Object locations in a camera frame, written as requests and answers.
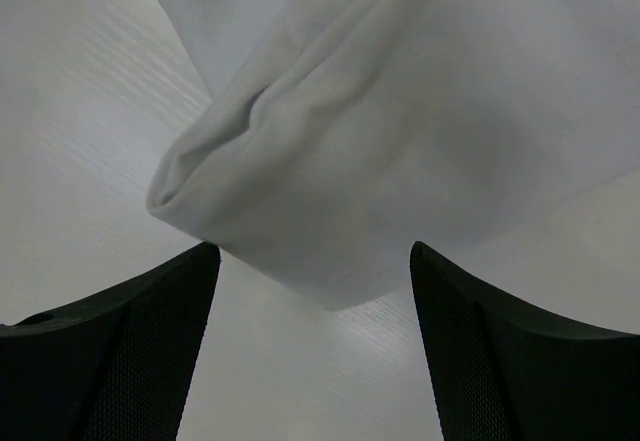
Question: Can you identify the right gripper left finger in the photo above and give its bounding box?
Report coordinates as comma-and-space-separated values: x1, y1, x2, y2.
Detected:
1, 243, 220, 440

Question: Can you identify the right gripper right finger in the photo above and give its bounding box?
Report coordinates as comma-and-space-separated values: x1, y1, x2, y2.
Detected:
410, 242, 639, 440

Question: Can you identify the white skirt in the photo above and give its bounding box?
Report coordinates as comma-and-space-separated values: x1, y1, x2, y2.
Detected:
146, 0, 639, 310

